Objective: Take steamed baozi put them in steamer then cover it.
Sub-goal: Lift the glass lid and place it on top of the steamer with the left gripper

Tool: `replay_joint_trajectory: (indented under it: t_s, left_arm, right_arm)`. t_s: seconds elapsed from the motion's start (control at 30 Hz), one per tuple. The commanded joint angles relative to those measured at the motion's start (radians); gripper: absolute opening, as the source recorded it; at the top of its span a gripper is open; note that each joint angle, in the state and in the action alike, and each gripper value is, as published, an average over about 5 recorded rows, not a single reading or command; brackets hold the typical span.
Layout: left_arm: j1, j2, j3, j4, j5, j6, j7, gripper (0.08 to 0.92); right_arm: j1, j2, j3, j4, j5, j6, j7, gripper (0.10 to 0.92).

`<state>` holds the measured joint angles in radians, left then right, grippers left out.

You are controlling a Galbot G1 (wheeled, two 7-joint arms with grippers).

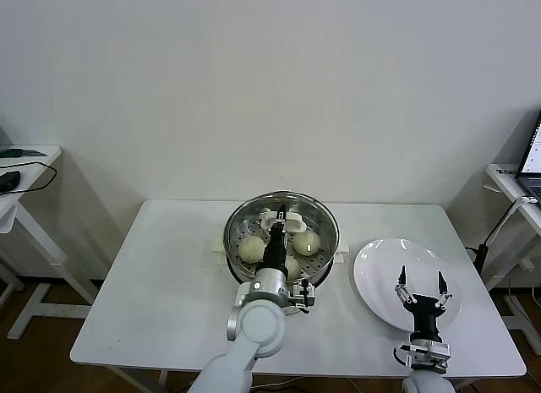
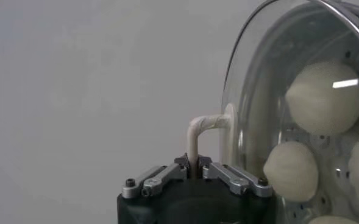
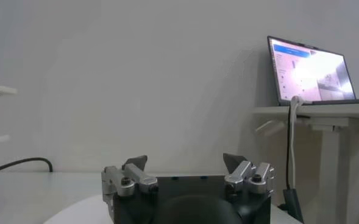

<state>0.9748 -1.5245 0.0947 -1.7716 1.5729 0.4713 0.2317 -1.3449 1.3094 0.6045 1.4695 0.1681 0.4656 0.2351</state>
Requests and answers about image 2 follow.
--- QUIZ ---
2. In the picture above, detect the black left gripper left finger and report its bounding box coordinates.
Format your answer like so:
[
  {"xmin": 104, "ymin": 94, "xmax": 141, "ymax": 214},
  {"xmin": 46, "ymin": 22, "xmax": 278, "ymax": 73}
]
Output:
[{"xmin": 121, "ymin": 153, "xmax": 188, "ymax": 199}]

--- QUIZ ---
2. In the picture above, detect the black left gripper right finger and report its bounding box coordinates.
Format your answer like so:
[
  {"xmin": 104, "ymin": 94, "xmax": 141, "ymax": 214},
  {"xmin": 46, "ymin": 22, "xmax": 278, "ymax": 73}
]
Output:
[{"xmin": 198, "ymin": 154, "xmax": 274, "ymax": 198}]

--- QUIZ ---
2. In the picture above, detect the glass lid with cream handle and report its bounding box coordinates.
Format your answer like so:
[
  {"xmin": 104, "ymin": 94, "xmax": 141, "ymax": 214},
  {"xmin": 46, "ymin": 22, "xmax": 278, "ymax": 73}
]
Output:
[{"xmin": 187, "ymin": 0, "xmax": 359, "ymax": 224}]

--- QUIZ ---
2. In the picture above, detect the perforated steel steamer basket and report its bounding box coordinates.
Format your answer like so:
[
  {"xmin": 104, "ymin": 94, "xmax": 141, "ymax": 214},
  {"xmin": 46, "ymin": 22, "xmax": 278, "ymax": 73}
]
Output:
[{"xmin": 236, "ymin": 0, "xmax": 359, "ymax": 224}]

